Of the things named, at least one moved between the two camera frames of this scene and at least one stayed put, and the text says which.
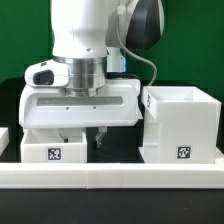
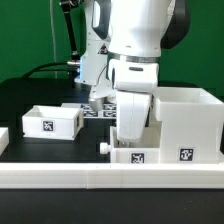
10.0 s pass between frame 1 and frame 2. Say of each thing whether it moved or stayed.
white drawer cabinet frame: stayed
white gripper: moved
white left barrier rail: stayed
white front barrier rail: stayed
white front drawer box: moved
